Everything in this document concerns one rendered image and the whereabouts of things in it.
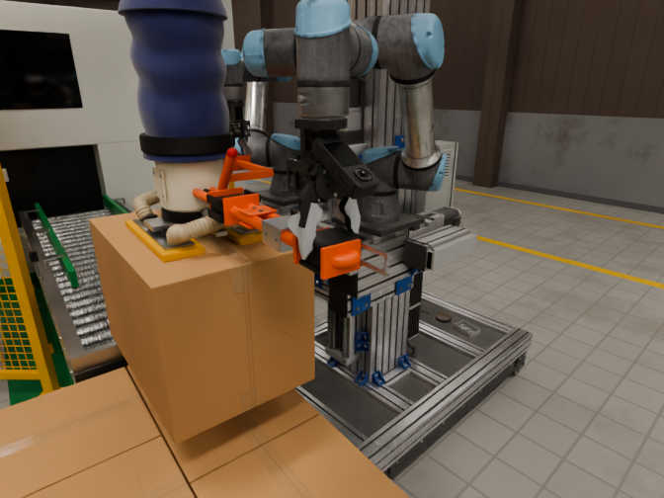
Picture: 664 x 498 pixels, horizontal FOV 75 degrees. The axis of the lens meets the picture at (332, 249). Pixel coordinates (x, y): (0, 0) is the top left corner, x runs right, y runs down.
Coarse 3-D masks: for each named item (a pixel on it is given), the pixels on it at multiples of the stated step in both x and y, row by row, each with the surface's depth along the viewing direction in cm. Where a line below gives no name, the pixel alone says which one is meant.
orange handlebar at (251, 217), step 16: (240, 160) 147; (240, 176) 125; (256, 176) 128; (240, 208) 89; (256, 208) 88; (272, 208) 88; (256, 224) 82; (288, 240) 74; (336, 256) 65; (352, 256) 65
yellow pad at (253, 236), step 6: (234, 228) 114; (240, 228) 114; (228, 234) 113; (234, 234) 111; (240, 234) 111; (246, 234) 112; (252, 234) 112; (258, 234) 112; (234, 240) 111; (240, 240) 109; (246, 240) 109; (252, 240) 110; (258, 240) 112
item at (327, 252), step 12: (324, 228) 73; (324, 240) 67; (336, 240) 67; (348, 240) 67; (360, 240) 67; (312, 252) 68; (324, 252) 64; (336, 252) 65; (348, 252) 67; (360, 252) 68; (300, 264) 71; (312, 264) 69; (324, 264) 64; (360, 264) 69; (324, 276) 65
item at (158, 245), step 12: (156, 216) 117; (132, 228) 116; (144, 228) 114; (144, 240) 108; (156, 240) 105; (192, 240) 107; (156, 252) 101; (168, 252) 99; (180, 252) 100; (192, 252) 102; (204, 252) 103
